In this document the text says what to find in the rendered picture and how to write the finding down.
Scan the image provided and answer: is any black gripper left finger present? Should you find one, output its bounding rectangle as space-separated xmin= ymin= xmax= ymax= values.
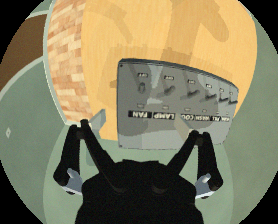
xmin=53 ymin=109 xmax=130 ymax=196

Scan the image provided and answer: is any grey switch console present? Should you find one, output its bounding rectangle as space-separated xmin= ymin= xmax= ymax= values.
xmin=116 ymin=58 xmax=239 ymax=150

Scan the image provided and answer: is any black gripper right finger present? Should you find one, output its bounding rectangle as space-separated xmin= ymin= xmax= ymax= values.
xmin=151 ymin=113 xmax=223 ymax=199

